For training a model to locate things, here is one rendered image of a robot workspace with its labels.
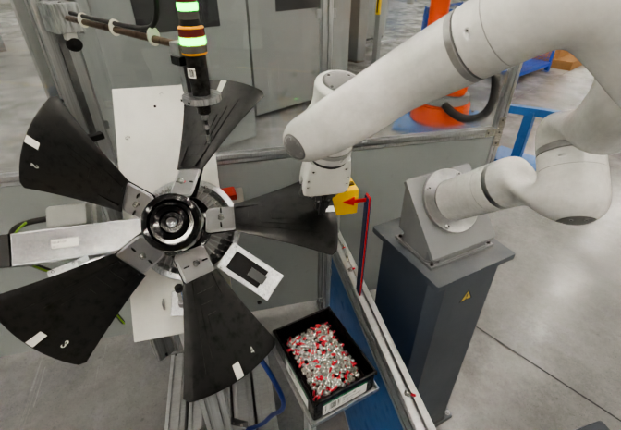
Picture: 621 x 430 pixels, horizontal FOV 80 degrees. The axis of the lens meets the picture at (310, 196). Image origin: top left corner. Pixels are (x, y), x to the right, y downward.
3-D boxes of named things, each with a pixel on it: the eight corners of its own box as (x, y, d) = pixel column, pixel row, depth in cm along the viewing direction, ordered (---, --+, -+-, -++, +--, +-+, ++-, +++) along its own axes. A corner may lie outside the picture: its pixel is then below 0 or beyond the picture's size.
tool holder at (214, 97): (169, 98, 70) (157, 43, 64) (200, 90, 74) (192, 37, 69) (196, 109, 65) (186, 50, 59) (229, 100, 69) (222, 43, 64)
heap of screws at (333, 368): (280, 350, 97) (279, 337, 94) (327, 328, 102) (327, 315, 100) (315, 416, 83) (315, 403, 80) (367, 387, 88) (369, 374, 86)
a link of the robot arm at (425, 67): (450, 117, 39) (295, 176, 64) (502, 62, 48) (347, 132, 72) (409, 41, 37) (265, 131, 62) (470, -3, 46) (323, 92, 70)
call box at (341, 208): (315, 194, 131) (315, 167, 126) (342, 190, 133) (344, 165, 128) (327, 220, 118) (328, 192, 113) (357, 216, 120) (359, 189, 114)
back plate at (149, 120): (78, 351, 95) (76, 352, 93) (59, 93, 103) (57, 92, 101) (285, 313, 105) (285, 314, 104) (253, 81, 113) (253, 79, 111)
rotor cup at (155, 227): (151, 261, 85) (134, 263, 72) (146, 198, 87) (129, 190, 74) (215, 252, 88) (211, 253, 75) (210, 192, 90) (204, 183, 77)
